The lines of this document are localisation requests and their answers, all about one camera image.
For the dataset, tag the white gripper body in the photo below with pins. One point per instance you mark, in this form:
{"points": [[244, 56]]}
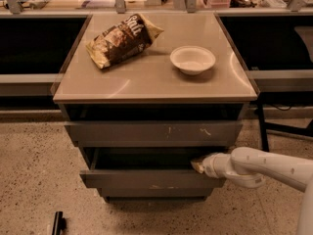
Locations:
{"points": [[209, 164]]}

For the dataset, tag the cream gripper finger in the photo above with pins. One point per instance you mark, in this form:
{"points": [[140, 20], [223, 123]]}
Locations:
{"points": [[197, 165]]}

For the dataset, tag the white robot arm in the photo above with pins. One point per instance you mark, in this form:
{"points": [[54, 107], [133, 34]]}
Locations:
{"points": [[247, 167]]}

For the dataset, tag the grey drawer cabinet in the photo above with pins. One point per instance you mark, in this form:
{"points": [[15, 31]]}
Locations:
{"points": [[149, 87]]}

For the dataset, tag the grey top drawer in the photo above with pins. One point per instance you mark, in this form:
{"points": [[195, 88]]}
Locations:
{"points": [[220, 133]]}

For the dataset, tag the black table leg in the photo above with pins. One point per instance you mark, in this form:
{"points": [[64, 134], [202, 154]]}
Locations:
{"points": [[262, 126]]}

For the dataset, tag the white bowl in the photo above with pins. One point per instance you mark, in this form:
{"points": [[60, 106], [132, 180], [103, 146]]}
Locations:
{"points": [[192, 60]]}

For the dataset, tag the brown salt chip bag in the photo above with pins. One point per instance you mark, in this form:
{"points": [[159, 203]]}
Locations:
{"points": [[122, 41]]}

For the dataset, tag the black floor object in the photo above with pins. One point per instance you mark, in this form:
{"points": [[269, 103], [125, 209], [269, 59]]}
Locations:
{"points": [[60, 224]]}

